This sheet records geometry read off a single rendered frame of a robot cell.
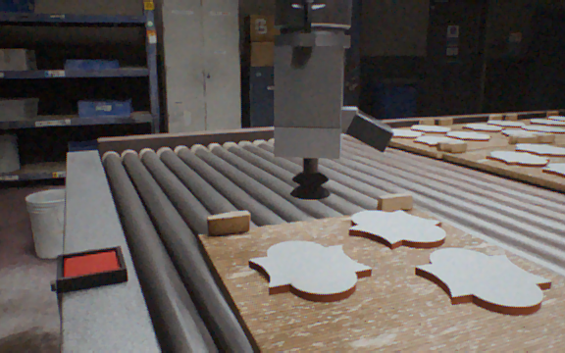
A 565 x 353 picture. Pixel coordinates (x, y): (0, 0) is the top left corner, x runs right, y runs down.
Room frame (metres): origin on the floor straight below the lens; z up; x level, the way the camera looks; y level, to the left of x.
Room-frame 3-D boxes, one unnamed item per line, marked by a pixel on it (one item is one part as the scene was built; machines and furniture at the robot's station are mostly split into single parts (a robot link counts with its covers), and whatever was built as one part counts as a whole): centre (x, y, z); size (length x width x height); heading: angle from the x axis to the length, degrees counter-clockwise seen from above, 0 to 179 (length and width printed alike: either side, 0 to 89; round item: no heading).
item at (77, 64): (4.60, 1.92, 1.14); 0.50 x 0.38 x 0.11; 118
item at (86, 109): (4.69, 1.84, 0.72); 0.50 x 0.38 x 0.16; 102
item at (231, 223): (0.59, 0.08, 0.95); 0.06 x 0.02 x 0.03; 111
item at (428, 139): (1.41, -0.47, 0.94); 0.41 x 0.35 x 0.04; 24
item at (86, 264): (0.50, 0.23, 0.92); 0.06 x 0.06 x 0.01; 25
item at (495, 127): (1.56, -0.80, 0.94); 0.41 x 0.35 x 0.04; 25
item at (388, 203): (0.68, -0.17, 0.95); 0.06 x 0.02 x 0.03; 111
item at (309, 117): (0.46, -0.05, 1.13); 0.12 x 0.09 x 0.16; 81
